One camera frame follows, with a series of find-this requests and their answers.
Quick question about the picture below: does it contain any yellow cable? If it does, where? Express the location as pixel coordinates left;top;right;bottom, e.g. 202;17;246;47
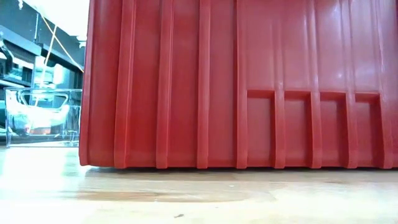
32;12;85;106

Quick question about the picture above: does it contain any large red plastic bin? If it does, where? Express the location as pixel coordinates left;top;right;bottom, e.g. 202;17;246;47
78;0;398;170

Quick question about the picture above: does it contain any clear plastic bag with items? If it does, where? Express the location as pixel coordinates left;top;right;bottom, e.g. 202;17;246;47
3;86;83;149

